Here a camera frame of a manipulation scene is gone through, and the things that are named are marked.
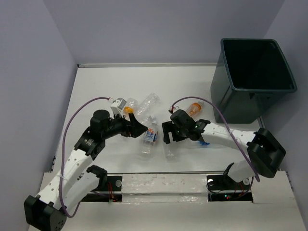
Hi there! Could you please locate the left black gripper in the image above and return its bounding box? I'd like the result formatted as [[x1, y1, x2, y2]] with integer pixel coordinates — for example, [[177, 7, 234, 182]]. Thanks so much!
[[103, 111, 147, 139]]

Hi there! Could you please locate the red blue label water bottle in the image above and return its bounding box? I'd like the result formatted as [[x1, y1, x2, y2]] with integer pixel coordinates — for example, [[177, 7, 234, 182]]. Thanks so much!
[[141, 119, 158, 159]]

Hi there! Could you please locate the clear ribbed plastic bottle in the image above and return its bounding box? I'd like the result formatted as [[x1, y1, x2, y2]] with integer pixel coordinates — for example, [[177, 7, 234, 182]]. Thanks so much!
[[163, 142, 183, 162]]

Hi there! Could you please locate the orange drink bottle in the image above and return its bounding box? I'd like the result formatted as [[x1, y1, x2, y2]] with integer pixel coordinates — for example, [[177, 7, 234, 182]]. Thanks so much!
[[185, 101, 204, 118]]

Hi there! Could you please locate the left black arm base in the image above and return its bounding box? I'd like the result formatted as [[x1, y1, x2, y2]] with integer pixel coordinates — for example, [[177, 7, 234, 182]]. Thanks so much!
[[81, 175, 123, 203]]

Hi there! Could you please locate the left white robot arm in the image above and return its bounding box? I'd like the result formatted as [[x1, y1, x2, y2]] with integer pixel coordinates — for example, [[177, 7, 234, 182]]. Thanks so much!
[[24, 110, 147, 231]]

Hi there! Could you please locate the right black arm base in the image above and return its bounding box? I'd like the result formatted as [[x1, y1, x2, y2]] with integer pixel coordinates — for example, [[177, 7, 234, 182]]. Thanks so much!
[[206, 175, 254, 202]]

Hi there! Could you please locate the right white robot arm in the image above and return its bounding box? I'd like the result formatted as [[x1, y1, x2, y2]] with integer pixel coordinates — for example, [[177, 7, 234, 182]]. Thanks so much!
[[162, 110, 286, 189]]

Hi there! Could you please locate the dark green plastic bin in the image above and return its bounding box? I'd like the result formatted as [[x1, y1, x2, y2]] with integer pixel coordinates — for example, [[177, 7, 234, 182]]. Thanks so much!
[[210, 38, 297, 124]]

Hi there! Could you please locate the clear crushed bottle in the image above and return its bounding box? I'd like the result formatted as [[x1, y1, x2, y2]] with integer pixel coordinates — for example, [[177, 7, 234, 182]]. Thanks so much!
[[122, 116, 152, 137]]

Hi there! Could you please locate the clear crumpled long bottle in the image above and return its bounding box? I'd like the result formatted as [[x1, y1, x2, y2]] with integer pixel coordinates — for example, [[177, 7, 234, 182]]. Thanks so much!
[[134, 93, 160, 118]]

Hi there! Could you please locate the clear bottle orange label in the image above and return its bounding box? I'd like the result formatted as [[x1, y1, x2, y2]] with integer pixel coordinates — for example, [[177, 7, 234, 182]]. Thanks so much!
[[123, 98, 138, 115]]

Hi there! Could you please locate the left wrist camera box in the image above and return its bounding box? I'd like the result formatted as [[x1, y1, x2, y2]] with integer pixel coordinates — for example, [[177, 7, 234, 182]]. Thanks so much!
[[110, 98, 127, 117]]

